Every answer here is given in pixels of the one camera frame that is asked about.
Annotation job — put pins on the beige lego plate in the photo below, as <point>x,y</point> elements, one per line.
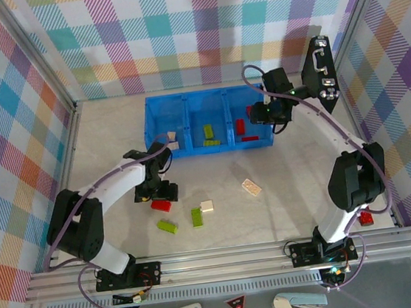
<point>175,146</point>

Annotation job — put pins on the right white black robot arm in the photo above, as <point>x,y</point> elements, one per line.
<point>330,125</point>

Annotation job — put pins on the red lego plate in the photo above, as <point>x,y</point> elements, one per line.
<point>250,138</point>

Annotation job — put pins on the long beige lego brick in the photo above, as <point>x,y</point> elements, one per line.
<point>251,186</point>

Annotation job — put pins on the aluminium front rail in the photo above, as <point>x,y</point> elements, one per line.
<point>221,261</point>

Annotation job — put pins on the light blue stapler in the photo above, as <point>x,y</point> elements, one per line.
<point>304,300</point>

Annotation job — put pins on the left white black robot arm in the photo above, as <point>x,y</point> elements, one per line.
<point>119,182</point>

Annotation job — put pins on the long red lego brick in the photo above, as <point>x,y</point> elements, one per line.
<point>161,207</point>

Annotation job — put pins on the long green lego brick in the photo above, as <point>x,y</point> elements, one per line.
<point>196,217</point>
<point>208,131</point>
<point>167,226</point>

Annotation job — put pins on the aluminium side rail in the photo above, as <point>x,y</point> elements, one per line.
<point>362,136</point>
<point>68,158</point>

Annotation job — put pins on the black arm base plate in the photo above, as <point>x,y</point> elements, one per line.
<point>148,273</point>
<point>302,254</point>

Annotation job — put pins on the red black triangular button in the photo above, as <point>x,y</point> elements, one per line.
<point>236,304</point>

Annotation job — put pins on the aluminium corner post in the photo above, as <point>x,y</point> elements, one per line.
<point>357,6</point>
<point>40,55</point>

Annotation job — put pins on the small white lego brick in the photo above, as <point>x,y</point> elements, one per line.
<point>206,206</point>

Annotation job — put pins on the blue three-compartment plastic bin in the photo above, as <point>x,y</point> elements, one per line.
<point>205,105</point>

